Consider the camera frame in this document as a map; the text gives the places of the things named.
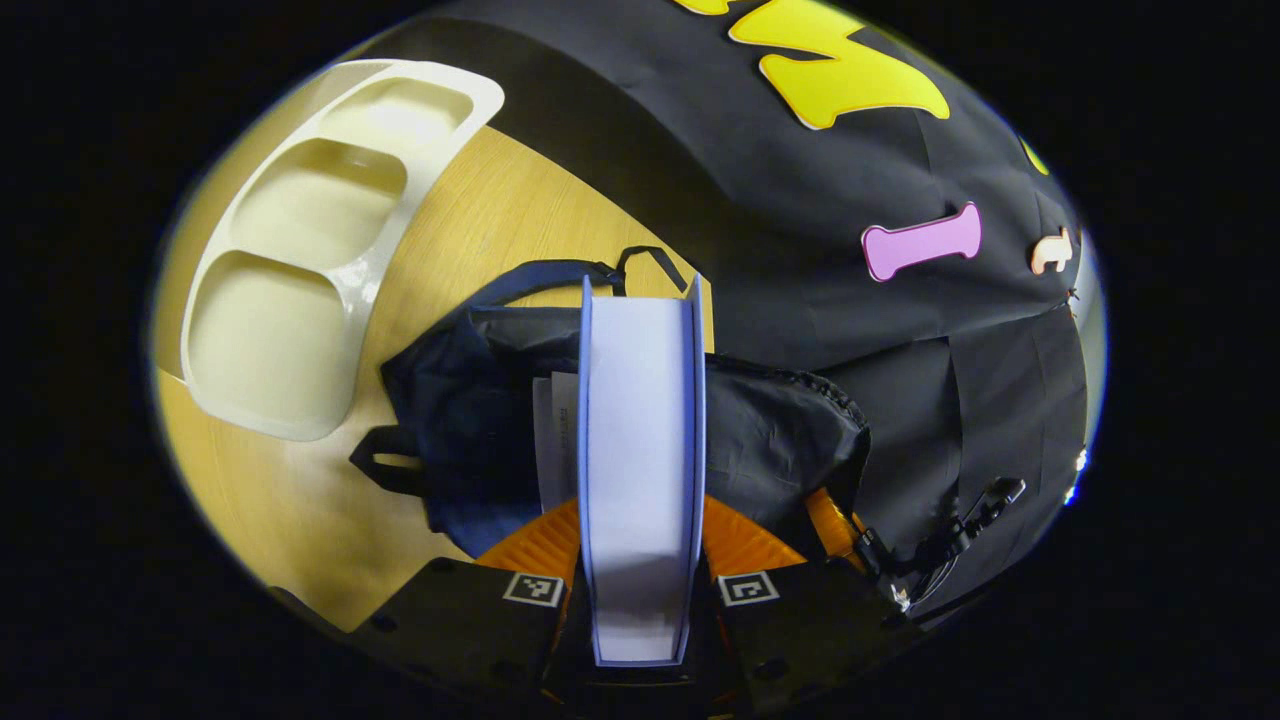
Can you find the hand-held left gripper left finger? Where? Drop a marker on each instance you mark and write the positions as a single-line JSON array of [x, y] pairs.
[[450, 625]]

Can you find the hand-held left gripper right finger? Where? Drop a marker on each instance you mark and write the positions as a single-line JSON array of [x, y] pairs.
[[810, 630]]

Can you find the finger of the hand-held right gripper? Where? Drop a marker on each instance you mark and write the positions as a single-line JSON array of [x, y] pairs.
[[840, 530]]

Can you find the blue schoolbag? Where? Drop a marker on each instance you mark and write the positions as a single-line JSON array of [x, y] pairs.
[[780, 440]]

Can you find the white patterned cover book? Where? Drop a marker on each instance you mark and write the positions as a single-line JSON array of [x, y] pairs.
[[555, 440]]

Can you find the white plastic bookshelf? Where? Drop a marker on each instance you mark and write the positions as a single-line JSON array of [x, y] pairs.
[[290, 330]]

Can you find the black backdrop cloth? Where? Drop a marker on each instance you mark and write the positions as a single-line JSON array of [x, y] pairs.
[[800, 200]]

